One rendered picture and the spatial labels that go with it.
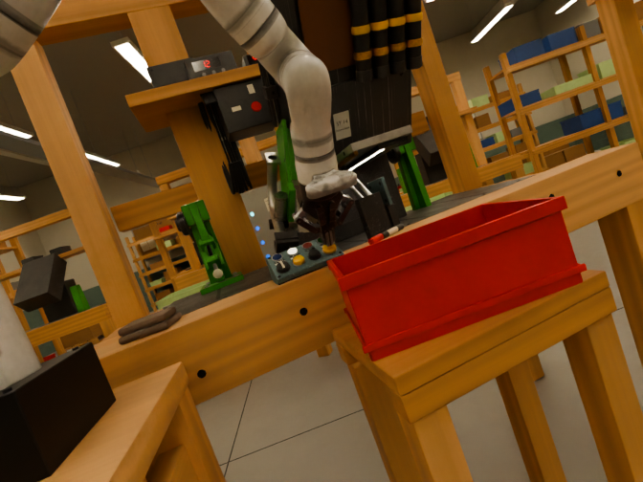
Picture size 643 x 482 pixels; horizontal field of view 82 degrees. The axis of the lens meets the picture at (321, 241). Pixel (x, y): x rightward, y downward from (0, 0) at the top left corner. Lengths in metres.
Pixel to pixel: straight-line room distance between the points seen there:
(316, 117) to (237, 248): 0.81
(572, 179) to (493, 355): 0.68
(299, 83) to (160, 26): 1.02
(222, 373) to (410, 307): 0.40
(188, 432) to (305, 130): 0.50
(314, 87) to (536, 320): 0.43
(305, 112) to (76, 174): 0.98
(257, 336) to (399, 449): 0.32
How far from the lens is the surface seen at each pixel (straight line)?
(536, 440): 0.92
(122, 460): 0.45
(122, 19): 1.60
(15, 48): 0.57
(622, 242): 1.30
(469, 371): 0.51
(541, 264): 0.57
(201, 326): 0.74
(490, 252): 0.53
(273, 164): 1.06
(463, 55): 13.09
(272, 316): 0.74
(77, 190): 1.41
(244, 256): 1.33
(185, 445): 0.68
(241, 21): 0.56
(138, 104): 1.31
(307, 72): 0.56
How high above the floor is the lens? 1.01
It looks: 4 degrees down
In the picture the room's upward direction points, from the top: 20 degrees counter-clockwise
